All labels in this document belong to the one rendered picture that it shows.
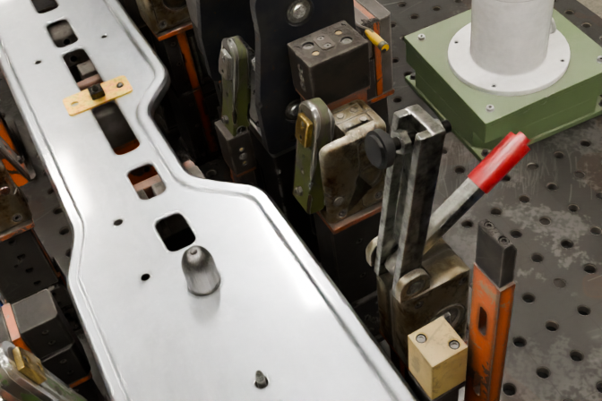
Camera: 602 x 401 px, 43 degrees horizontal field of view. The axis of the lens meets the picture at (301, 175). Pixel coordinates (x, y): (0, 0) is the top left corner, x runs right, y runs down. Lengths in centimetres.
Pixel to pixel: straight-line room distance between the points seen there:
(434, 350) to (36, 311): 40
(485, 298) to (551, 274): 56
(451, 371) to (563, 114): 74
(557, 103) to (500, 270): 77
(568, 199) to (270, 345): 64
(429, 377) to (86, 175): 46
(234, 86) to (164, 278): 23
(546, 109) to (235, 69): 58
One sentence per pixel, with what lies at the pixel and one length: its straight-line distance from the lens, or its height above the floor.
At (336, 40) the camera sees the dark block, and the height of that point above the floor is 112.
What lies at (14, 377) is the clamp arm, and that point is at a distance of 62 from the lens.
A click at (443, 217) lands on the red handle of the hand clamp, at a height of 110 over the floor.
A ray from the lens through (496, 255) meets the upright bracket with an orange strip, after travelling 51.
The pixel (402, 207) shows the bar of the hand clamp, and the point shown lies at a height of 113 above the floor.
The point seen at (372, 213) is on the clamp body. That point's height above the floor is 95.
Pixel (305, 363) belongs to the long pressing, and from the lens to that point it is 69.
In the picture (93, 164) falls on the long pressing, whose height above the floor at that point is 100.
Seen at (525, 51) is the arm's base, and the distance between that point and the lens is 123.
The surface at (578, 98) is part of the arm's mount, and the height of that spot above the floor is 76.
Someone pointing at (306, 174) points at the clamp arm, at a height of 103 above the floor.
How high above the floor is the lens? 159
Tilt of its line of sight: 45 degrees down
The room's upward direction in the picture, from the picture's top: 10 degrees counter-clockwise
